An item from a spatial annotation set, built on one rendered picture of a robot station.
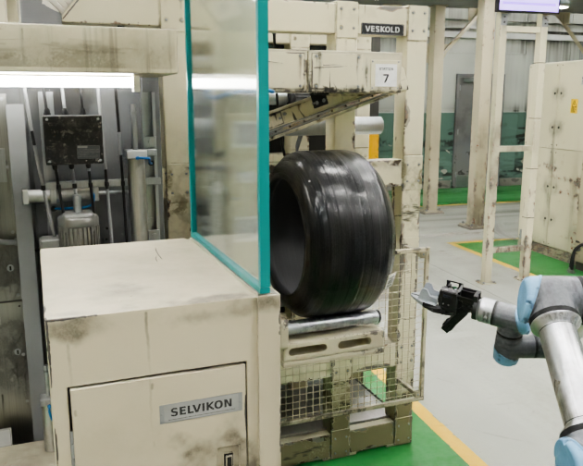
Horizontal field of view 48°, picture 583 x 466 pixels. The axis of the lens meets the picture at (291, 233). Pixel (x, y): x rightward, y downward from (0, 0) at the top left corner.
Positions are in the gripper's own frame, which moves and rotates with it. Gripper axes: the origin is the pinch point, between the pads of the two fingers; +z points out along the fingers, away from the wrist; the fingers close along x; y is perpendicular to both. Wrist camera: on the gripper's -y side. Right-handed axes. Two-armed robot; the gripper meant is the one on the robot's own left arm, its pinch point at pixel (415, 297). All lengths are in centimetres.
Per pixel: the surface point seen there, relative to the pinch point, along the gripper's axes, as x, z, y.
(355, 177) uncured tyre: -3.1, 22.8, 35.4
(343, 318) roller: 8.8, 20.3, -9.5
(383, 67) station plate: -55, 36, 56
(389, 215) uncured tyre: -2.1, 10.9, 25.2
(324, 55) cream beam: -38, 52, 62
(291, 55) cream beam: -29, 60, 63
